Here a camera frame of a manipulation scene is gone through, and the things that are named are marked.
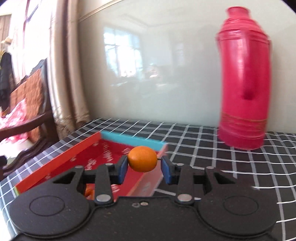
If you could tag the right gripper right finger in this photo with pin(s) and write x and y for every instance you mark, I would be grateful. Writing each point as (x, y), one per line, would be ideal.
(182, 176)

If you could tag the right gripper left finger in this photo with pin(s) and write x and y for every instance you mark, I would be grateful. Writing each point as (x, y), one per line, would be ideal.
(106, 175)

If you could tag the large orange mandarin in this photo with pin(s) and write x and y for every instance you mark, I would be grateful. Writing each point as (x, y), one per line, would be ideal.
(142, 159)

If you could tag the carrot chunk left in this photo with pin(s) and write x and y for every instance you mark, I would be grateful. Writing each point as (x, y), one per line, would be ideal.
(90, 191)

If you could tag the colourful cardboard box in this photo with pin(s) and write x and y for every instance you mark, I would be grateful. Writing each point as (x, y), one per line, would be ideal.
(100, 148)

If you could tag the black white grid tablecloth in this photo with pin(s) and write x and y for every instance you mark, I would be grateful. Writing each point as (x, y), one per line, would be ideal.
(270, 168)

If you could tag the pink checkered plastic bag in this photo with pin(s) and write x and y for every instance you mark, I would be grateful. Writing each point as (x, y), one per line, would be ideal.
(16, 117)

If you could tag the beige lace curtain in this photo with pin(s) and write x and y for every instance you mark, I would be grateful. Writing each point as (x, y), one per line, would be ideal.
(67, 96)

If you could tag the wooden armchair orange cushion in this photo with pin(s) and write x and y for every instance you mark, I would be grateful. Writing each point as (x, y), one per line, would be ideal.
(29, 128)

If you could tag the red thermos flask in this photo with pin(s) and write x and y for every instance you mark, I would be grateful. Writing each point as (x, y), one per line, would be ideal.
(245, 52)

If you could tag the straw hat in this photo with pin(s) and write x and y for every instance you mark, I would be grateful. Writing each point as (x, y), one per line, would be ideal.
(7, 41)

